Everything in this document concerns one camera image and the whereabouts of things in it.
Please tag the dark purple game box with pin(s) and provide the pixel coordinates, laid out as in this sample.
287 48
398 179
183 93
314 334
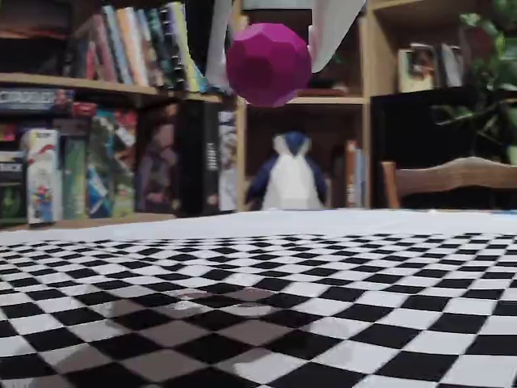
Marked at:
157 161

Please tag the yellow spine book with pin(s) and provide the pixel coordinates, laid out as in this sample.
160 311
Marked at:
186 48

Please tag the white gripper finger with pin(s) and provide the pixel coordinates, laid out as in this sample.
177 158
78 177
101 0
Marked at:
331 32

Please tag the black box white lettering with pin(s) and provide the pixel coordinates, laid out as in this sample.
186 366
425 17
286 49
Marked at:
200 161

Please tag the blue white penguin plush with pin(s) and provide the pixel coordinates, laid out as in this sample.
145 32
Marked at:
288 178

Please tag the white cartoon game box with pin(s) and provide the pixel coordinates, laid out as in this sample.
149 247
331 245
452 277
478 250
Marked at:
42 178

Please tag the red spine book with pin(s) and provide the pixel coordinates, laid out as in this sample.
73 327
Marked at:
351 174

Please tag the dark flat game box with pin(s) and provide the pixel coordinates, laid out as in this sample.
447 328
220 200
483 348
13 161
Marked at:
28 99

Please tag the peach spine book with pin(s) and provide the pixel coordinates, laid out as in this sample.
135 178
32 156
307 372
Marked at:
135 48

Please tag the pink ball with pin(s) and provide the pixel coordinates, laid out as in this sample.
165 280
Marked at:
266 64

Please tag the green leafy plant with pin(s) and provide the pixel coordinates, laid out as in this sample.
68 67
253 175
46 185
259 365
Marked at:
501 60

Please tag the cream picture frame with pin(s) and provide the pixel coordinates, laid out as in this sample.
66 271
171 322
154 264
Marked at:
416 68

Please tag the black game box green print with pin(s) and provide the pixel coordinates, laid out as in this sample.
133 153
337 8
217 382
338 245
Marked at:
12 190

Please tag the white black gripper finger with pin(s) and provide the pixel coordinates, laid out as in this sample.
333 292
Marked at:
216 48

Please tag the pale blue spine book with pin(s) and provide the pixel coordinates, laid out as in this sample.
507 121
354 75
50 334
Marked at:
362 178

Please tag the light blue spine book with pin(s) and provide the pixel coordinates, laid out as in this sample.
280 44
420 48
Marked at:
118 44

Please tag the blue green game box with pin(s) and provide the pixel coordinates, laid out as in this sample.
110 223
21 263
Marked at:
109 169

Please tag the grey standing books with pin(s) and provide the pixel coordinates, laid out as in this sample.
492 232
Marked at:
450 64

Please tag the light wooden bookshelf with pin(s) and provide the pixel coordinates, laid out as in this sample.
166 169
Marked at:
365 121

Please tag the small red box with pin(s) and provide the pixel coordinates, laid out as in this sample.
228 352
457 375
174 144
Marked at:
84 109

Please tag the brown wooden chair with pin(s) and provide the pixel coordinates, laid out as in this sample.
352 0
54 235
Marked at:
456 175

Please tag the dark green spine book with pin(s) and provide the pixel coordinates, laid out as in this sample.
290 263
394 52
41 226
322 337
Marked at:
161 48

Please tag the black cabinet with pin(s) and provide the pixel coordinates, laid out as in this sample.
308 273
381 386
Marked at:
404 129

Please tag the checkerboard printed white sheet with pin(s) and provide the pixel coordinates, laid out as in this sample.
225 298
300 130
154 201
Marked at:
363 303

